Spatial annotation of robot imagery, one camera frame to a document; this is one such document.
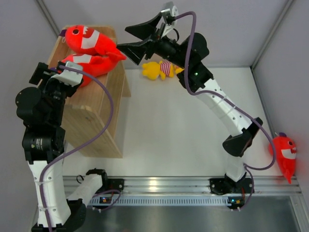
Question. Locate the grey slotted cable duct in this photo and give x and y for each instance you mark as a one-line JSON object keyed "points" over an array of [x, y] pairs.
{"points": [[161, 201]]}

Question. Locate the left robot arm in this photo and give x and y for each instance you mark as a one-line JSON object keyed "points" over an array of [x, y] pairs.
{"points": [[41, 108]]}

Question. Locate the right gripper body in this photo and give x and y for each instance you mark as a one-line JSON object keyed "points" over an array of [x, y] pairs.
{"points": [[167, 50]]}

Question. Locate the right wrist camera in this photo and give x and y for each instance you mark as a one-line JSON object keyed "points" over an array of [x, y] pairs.
{"points": [[169, 13]]}

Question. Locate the wooden shelf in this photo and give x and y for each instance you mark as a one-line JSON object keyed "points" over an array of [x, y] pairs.
{"points": [[88, 110]]}

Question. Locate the aluminium corner post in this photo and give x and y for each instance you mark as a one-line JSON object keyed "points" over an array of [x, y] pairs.
{"points": [[48, 17], [273, 31]]}

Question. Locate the yellow bear plush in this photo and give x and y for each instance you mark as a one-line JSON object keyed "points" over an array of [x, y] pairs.
{"points": [[154, 70], [178, 69]]}

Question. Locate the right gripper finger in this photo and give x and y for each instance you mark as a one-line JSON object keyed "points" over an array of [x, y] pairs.
{"points": [[144, 30], [138, 51]]}

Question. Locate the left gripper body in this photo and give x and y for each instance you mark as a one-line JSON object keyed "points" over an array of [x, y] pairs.
{"points": [[58, 92]]}

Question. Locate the red shark plush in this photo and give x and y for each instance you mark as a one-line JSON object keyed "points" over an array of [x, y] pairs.
{"points": [[94, 65], [286, 152], [86, 40]]}

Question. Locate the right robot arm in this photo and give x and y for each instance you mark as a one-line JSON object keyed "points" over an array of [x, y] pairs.
{"points": [[199, 82]]}

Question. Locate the left aluminium corner post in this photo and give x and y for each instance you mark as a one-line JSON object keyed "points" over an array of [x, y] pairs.
{"points": [[48, 17]]}

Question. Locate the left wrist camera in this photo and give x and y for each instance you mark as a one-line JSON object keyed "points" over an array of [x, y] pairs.
{"points": [[70, 73]]}

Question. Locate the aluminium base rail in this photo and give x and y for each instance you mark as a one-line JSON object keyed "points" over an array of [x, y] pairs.
{"points": [[200, 185]]}

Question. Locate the right aluminium corner post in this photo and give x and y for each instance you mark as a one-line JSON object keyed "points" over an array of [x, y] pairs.
{"points": [[273, 31]]}

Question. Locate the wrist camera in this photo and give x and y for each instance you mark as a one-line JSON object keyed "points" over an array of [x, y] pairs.
{"points": [[70, 73], [169, 13]]}

